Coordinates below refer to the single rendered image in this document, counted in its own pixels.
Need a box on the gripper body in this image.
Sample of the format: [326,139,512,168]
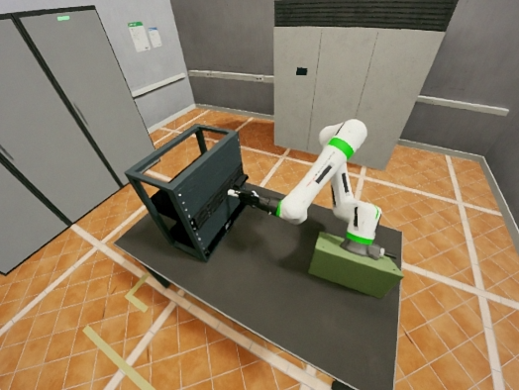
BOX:
[251,194,270,211]

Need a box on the dark grey server rack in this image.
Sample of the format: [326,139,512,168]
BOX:
[124,124,249,263]

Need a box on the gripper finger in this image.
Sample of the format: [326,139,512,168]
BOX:
[228,189,258,202]
[228,194,257,209]

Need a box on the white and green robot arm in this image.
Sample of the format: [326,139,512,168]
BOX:
[266,120,397,260]

